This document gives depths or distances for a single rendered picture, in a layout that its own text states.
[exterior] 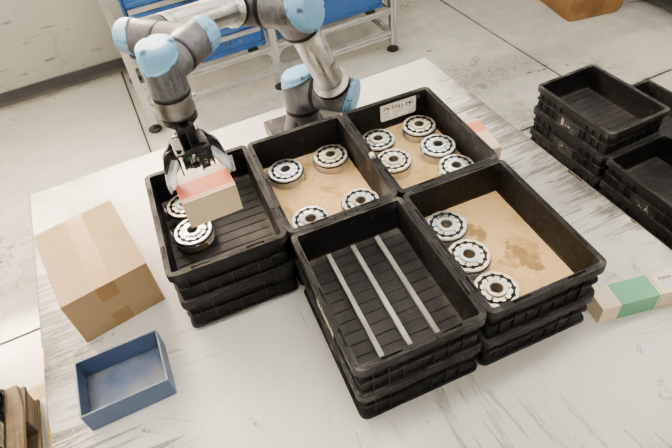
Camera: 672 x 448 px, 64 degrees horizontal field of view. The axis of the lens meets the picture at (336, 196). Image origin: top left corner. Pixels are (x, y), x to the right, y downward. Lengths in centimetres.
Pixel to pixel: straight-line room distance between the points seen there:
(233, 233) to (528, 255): 76
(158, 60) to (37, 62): 318
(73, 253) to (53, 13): 265
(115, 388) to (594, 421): 109
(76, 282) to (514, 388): 108
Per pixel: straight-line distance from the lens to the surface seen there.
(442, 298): 130
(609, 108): 254
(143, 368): 149
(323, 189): 156
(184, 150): 112
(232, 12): 141
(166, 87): 106
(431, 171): 160
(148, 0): 316
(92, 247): 158
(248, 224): 151
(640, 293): 151
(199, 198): 119
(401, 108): 174
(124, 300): 154
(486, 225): 146
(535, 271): 138
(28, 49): 415
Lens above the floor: 189
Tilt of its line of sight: 44 degrees down
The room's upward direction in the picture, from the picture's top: 8 degrees counter-clockwise
